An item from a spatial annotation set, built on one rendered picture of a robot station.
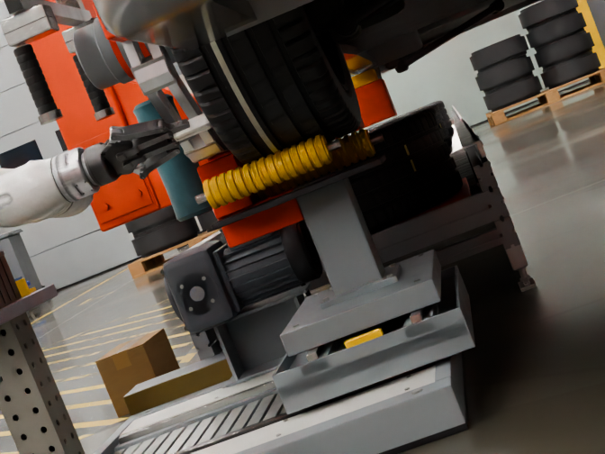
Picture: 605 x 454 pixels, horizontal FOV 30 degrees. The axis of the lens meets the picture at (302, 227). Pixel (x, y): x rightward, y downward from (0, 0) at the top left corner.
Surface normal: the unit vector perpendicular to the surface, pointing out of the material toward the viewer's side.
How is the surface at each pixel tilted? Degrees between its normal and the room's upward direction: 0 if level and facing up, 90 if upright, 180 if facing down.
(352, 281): 90
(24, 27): 90
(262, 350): 90
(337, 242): 90
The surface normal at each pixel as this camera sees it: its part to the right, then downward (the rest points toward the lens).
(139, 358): -0.16, 0.13
